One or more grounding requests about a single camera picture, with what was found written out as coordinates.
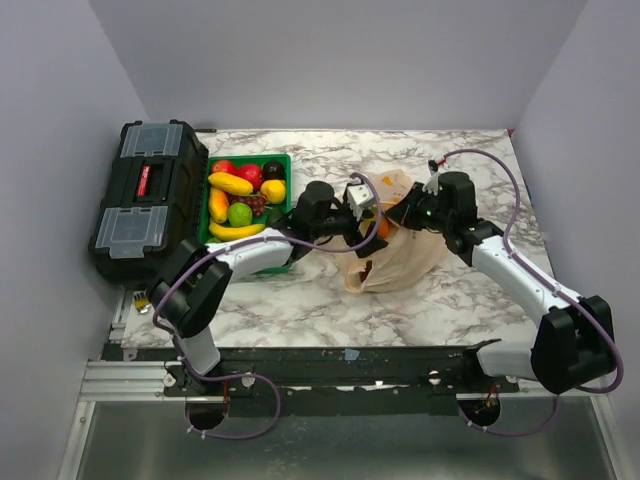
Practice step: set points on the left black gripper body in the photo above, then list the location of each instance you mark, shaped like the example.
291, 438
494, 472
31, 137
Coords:
342, 222

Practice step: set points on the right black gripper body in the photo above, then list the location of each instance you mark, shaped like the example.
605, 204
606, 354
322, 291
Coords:
429, 214

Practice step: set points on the orange plastic bag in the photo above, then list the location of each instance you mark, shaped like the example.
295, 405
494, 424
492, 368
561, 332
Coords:
409, 254

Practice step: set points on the orange green fake mango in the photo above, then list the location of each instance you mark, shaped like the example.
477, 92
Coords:
218, 205

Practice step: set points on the red fake apple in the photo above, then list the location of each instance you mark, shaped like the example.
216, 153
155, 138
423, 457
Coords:
224, 166

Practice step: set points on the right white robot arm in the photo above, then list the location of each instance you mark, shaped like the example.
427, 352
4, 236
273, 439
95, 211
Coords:
571, 346

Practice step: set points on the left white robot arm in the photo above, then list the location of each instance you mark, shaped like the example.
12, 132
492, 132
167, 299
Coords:
190, 285

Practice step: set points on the dark green fake avocado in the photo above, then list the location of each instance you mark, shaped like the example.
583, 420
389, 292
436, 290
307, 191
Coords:
274, 215

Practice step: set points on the yellow fake pear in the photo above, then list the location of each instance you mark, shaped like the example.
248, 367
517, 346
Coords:
275, 191

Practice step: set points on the dark purple fake plum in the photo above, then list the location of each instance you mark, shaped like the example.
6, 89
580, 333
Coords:
273, 170

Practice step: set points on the red fake pomegranate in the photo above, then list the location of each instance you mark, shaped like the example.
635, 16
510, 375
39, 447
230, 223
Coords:
253, 174

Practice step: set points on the light green fake fruit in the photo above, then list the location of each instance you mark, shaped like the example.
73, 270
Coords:
240, 215

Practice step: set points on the yellow fake banana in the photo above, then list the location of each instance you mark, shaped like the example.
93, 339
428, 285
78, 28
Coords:
231, 184
227, 233

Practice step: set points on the yellow fake banana lower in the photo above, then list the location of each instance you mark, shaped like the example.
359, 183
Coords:
227, 233

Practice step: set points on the green plastic basket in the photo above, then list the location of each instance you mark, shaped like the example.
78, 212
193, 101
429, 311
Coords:
203, 229

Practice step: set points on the blue tape piece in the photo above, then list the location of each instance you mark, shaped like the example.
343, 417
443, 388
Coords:
351, 354

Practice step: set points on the black tool box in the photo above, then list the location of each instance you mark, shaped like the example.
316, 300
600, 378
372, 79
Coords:
152, 200

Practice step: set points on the small yellow metal clip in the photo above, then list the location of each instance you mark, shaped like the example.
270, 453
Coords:
141, 303

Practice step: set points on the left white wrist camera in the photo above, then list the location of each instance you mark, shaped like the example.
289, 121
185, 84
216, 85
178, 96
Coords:
359, 198

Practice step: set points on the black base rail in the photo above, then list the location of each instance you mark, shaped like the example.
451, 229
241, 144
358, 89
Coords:
298, 366

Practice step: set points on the aluminium frame rail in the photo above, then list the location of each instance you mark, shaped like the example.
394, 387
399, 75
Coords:
151, 381

